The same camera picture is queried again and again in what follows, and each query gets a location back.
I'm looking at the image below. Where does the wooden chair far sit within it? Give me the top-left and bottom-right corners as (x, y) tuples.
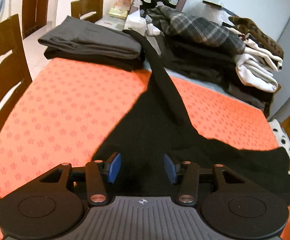
(70, 0), (103, 23)

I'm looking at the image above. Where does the white tissue box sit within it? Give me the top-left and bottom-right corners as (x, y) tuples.
(124, 10), (147, 36)

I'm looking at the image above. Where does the dark clothes pile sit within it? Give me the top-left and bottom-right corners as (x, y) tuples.
(156, 35), (274, 115)

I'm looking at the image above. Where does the black garment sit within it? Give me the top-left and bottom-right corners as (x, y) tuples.
(93, 30), (290, 205)

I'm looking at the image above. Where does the white folded garment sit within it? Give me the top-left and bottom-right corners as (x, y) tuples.
(229, 28), (283, 93)

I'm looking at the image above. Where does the dalmatian spotted cushion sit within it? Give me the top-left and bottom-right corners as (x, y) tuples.
(269, 119), (290, 158)

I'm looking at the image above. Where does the brown patterned garment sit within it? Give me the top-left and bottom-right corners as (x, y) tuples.
(229, 16), (284, 59)

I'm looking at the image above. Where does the orange patterned table cloth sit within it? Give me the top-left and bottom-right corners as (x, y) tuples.
(0, 59), (289, 239)

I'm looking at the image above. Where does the folded dark grey clothes stack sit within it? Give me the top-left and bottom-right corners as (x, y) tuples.
(38, 16), (145, 72)

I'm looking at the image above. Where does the brown wooden door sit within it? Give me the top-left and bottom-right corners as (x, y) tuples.
(21, 0), (48, 38)

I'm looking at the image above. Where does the yellow box with toy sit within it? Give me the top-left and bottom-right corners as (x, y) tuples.
(108, 0), (131, 19)

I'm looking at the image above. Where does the wooden chair near left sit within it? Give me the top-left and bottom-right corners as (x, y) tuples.
(0, 14), (32, 132)

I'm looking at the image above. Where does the grey plaid garment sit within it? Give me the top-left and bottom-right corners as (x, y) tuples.
(147, 5), (246, 55)

